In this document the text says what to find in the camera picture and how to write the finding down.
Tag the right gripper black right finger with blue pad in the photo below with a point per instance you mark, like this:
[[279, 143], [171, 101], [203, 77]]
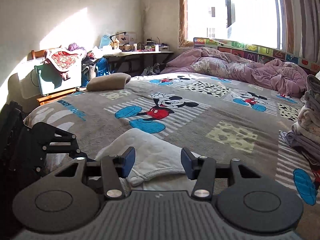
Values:
[[204, 170]]

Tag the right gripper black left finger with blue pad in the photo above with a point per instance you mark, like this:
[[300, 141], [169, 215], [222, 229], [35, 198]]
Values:
[[100, 177]]

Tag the white quilted garment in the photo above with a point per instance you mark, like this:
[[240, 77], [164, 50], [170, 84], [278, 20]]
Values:
[[157, 166]]

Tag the stack of folded clothes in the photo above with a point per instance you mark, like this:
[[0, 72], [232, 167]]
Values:
[[304, 133]]

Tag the grey Mickey Mouse blanket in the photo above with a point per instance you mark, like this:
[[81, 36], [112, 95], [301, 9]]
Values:
[[222, 119]]

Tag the brown rolled pillow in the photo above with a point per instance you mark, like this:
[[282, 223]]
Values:
[[115, 81]]

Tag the wooden chair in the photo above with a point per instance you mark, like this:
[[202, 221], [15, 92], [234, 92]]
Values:
[[58, 71]]

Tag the red patterned cloth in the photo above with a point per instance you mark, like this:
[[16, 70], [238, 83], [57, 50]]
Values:
[[65, 60]]

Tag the blue bag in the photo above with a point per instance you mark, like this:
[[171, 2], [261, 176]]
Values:
[[102, 67]]

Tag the cluttered white desk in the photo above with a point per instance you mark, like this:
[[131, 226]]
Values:
[[135, 61]]

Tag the pink rumpled duvet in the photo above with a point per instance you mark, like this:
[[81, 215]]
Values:
[[284, 77]]

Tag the colourful alphabet foam headboard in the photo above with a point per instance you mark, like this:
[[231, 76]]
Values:
[[254, 52]]

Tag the black desk lamp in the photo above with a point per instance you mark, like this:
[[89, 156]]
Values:
[[115, 41]]

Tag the striped grey brown curtain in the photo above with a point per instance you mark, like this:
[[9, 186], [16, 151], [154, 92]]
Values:
[[301, 25]]

